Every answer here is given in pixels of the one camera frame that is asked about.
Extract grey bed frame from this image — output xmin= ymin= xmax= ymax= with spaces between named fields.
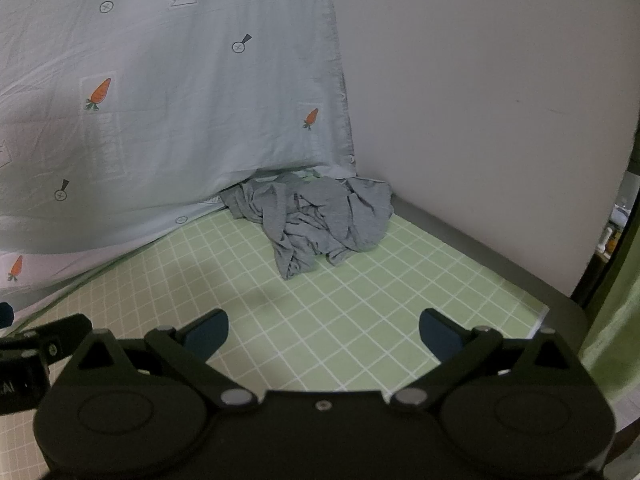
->
xmin=387 ymin=194 xmax=591 ymax=356

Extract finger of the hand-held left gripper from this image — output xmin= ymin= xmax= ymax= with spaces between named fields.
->
xmin=0 ymin=302 xmax=94 ymax=362

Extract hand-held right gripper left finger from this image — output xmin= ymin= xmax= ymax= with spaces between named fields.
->
xmin=70 ymin=309 xmax=261 ymax=408

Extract grey pants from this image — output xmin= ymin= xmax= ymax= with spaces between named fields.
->
xmin=220 ymin=172 xmax=394 ymax=281

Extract carrot print quilt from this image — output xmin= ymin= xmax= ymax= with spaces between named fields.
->
xmin=0 ymin=0 xmax=357 ymax=313

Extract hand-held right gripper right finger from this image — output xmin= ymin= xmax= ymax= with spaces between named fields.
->
xmin=390 ymin=308 xmax=582 ymax=408

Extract green grid bed sheet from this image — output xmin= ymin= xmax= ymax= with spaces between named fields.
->
xmin=0 ymin=209 xmax=551 ymax=480

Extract green curtain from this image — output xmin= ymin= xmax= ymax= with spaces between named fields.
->
xmin=580 ymin=255 xmax=640 ymax=441

